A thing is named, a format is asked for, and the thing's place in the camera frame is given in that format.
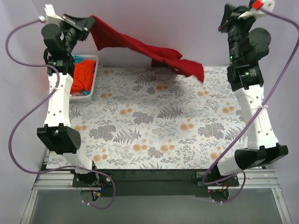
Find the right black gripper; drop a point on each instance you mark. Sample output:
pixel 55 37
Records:
pixel 229 17

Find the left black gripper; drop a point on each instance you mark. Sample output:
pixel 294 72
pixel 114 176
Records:
pixel 81 27

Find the dark red t-shirt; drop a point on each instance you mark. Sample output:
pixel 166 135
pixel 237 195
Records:
pixel 105 36

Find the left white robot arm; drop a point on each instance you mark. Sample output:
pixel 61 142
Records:
pixel 60 37

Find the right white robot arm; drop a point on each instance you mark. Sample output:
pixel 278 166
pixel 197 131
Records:
pixel 246 47

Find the teal t-shirt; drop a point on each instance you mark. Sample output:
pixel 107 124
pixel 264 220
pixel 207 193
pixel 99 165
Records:
pixel 78 59

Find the orange t-shirt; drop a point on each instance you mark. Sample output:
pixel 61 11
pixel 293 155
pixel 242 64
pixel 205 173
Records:
pixel 83 76

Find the pink garment in basket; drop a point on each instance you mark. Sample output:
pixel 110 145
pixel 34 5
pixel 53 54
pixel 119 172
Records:
pixel 79 94

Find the white plastic laundry basket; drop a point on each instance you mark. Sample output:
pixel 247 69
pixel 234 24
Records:
pixel 87 98

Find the floral patterned table mat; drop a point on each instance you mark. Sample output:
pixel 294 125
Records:
pixel 150 118

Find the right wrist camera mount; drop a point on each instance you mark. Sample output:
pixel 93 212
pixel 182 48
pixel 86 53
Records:
pixel 257 9

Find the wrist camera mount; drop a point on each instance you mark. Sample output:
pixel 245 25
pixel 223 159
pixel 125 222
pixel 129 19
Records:
pixel 257 9
pixel 50 15

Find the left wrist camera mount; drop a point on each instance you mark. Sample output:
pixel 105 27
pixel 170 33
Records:
pixel 50 15

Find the aluminium frame rail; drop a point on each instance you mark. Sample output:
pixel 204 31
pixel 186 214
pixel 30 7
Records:
pixel 255 178

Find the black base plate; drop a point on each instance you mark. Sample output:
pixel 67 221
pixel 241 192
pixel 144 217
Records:
pixel 154 184

